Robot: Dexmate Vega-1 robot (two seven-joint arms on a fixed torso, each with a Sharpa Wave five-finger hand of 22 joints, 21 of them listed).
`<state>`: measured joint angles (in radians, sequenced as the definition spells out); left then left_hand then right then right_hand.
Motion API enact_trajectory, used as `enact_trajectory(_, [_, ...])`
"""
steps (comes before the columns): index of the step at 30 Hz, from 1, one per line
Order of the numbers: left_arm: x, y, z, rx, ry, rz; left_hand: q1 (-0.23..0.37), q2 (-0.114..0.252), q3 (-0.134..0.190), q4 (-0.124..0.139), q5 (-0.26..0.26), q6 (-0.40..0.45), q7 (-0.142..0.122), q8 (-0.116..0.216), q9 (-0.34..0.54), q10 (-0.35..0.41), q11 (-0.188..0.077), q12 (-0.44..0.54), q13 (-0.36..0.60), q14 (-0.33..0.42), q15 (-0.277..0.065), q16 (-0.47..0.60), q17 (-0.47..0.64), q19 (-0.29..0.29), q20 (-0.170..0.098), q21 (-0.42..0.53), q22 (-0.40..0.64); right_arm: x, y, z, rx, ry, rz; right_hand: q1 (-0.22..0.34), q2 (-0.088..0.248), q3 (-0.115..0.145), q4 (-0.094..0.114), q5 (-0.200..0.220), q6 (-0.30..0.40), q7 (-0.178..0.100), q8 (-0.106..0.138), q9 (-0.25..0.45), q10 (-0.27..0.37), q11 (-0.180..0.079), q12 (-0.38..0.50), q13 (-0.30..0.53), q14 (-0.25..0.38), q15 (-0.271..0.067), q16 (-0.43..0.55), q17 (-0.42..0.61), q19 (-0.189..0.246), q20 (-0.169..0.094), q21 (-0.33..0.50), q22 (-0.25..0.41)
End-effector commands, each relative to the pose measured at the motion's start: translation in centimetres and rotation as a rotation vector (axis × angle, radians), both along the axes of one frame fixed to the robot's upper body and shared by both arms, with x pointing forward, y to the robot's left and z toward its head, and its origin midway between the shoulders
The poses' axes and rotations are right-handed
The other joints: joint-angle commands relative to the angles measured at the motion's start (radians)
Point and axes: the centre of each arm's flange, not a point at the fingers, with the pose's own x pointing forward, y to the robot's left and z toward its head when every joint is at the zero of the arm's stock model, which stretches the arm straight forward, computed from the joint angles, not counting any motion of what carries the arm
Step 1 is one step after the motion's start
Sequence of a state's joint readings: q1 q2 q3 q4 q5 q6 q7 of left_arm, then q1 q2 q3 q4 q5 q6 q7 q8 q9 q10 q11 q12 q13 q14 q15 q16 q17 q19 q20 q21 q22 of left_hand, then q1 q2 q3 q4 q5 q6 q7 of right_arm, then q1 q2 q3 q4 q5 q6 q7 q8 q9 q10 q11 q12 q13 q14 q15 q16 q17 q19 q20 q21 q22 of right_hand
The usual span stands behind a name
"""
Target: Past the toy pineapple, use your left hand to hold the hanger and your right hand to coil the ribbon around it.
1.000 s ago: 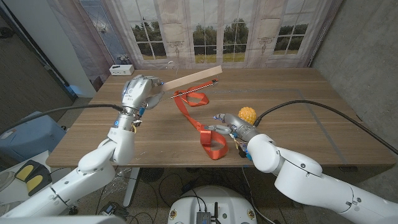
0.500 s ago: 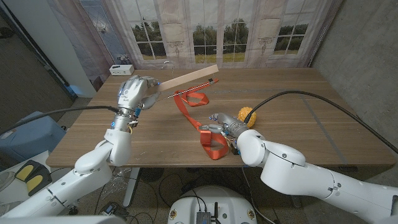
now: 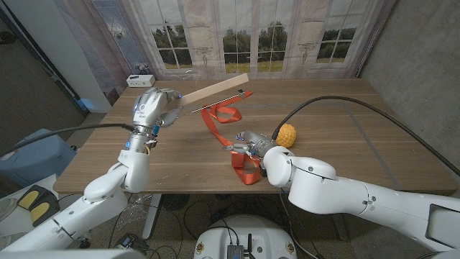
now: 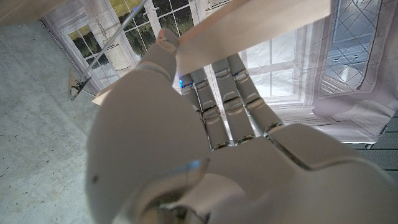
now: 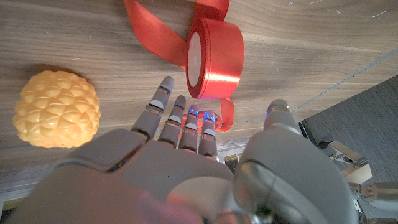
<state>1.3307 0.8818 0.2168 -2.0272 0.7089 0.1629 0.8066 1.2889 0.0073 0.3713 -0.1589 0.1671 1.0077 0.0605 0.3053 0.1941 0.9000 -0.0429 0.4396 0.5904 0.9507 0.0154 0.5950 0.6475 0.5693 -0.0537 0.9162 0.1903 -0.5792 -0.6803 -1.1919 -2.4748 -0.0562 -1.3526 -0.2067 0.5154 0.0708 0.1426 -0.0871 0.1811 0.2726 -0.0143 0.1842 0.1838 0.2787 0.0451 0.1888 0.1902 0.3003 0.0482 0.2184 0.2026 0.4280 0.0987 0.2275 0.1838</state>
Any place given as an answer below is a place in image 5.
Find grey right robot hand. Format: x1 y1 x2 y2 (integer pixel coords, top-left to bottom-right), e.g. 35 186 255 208
2 75 362 224

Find red ribbon with spool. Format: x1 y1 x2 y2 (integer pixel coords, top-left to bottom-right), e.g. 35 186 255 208
122 0 245 133

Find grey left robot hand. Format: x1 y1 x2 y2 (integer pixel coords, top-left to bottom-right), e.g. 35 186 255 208
348 180 398 224

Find wooden clip hanger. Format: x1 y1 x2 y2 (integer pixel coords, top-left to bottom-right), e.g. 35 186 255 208
318 139 373 185

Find yellow toy pineapple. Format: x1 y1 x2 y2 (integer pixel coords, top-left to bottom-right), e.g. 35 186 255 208
12 69 102 149

